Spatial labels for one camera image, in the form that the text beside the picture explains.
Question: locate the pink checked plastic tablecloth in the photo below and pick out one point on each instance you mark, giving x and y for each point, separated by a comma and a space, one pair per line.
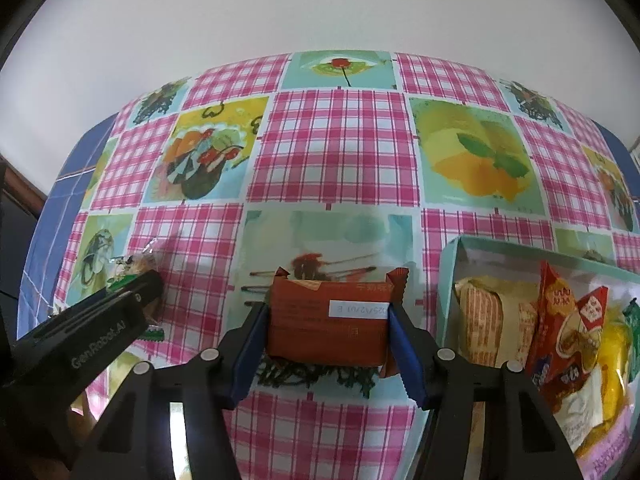
340, 160

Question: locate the purple snack packet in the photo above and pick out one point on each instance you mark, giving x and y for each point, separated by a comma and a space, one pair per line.
610, 455

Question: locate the white box with teal rim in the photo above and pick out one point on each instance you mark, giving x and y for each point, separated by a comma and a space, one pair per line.
465, 260

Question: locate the green snack packet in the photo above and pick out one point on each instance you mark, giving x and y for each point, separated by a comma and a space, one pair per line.
632, 317

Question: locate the brown snack packet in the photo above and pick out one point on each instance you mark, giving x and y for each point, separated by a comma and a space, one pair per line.
325, 330

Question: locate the orange white cracker packet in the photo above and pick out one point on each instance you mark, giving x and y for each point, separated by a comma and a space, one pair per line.
490, 320

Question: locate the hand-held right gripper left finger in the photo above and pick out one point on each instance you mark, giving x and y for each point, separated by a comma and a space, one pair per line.
247, 355

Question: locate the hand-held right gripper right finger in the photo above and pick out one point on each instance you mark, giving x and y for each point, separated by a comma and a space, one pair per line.
407, 355

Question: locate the blue checked cloth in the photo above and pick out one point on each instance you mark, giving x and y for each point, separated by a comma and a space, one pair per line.
50, 230

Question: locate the yellow snack packet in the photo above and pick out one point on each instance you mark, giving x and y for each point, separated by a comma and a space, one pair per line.
612, 360

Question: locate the white grey snack packet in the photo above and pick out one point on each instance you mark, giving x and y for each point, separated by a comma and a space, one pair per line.
575, 410

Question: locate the round rice cracker packet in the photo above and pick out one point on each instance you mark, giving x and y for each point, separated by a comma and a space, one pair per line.
140, 262

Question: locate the red cartoon snack packet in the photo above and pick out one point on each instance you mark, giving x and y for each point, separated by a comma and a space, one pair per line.
555, 310

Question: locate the small red candy packet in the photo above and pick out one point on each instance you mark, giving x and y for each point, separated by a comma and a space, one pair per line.
592, 307

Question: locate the brown wooden frame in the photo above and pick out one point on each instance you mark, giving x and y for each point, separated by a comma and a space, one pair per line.
20, 185

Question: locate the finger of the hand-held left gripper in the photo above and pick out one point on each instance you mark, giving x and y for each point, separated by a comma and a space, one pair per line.
145, 290

